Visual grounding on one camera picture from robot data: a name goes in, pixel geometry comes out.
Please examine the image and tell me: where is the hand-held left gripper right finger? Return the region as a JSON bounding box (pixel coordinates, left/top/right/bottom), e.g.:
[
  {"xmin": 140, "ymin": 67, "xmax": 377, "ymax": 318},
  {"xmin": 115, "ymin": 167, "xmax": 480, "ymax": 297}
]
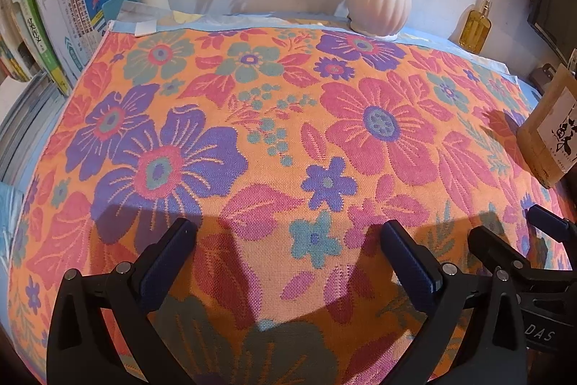
[{"xmin": 380, "ymin": 219, "xmax": 528, "ymax": 385}]

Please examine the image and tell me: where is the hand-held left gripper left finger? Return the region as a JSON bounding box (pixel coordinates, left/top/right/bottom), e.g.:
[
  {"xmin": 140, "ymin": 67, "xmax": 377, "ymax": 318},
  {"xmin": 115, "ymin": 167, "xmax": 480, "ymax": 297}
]
[{"xmin": 46, "ymin": 217, "xmax": 199, "ymax": 385}]

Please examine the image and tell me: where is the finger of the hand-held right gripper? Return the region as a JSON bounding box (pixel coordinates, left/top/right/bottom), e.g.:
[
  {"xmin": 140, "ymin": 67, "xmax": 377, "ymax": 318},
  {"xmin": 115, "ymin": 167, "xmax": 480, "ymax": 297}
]
[
  {"xmin": 468, "ymin": 225, "xmax": 577, "ymax": 301},
  {"xmin": 527, "ymin": 205, "xmax": 577, "ymax": 242}
]

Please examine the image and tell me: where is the wooden bucket with white label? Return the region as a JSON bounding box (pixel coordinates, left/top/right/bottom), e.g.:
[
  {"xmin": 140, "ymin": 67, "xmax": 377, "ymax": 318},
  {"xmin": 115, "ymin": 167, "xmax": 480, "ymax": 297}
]
[{"xmin": 517, "ymin": 62, "xmax": 577, "ymax": 189}]

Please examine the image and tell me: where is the small black object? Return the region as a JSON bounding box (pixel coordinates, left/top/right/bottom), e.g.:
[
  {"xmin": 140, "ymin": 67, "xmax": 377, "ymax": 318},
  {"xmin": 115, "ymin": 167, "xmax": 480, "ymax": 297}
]
[{"xmin": 528, "ymin": 62, "xmax": 560, "ymax": 90}]

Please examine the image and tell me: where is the light blue book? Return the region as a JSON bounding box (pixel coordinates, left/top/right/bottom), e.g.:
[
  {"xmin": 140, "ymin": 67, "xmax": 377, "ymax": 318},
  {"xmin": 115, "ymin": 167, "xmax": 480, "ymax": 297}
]
[{"xmin": 0, "ymin": 182, "xmax": 23, "ymax": 268}]

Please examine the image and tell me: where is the floral woven cloth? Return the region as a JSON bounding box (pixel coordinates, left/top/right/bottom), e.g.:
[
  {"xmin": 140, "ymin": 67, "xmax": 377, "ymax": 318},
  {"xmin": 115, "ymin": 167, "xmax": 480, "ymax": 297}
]
[{"xmin": 9, "ymin": 24, "xmax": 569, "ymax": 385}]

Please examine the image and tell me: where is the stack of flat books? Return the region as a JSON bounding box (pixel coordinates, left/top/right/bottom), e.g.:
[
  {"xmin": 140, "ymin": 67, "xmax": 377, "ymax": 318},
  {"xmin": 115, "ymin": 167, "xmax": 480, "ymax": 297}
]
[{"xmin": 0, "ymin": 74, "xmax": 68, "ymax": 187}]

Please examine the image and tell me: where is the yellow glass bottle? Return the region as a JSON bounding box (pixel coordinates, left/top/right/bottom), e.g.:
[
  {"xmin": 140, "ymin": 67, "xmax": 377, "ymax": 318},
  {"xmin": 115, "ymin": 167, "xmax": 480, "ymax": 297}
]
[{"xmin": 459, "ymin": 0, "xmax": 493, "ymax": 53}]

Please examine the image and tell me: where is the row of books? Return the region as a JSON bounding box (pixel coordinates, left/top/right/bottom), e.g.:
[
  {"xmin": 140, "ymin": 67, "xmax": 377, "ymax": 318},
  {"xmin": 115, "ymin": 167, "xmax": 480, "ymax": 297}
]
[{"xmin": 0, "ymin": 0, "xmax": 138, "ymax": 97}]

